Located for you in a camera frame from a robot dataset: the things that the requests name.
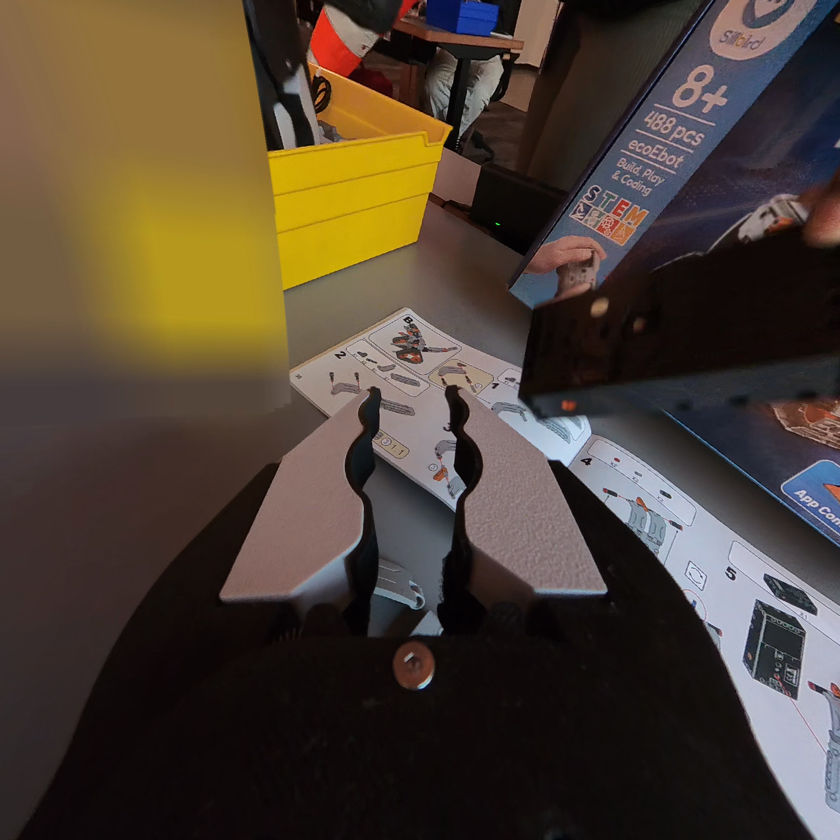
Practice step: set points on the pile of building pieces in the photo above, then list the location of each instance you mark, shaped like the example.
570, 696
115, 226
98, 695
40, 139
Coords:
331, 133

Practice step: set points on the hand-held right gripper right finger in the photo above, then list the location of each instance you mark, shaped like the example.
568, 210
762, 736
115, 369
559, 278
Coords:
525, 525

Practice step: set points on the black device with green light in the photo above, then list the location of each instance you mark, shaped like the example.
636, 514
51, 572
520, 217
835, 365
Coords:
512, 203

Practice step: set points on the yellow plastic bin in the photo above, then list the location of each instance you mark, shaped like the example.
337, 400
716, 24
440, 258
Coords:
354, 216

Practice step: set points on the white instruction booklet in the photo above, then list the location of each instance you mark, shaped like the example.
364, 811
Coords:
367, 367

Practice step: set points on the wooden table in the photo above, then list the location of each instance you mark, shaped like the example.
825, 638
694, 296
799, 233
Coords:
459, 40

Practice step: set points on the small light grey building piece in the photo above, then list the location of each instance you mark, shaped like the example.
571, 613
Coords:
397, 584

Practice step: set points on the black battery box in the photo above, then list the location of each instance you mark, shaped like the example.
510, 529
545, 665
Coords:
689, 341

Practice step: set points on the blue product box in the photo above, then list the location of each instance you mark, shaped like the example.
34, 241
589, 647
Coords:
656, 157

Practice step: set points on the blue storage box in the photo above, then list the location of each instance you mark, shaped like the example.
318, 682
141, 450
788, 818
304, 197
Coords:
459, 18

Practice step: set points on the orange white striped cone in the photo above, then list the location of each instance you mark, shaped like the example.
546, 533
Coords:
341, 43

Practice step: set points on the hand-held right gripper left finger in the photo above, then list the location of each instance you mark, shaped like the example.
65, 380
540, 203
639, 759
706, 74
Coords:
302, 525

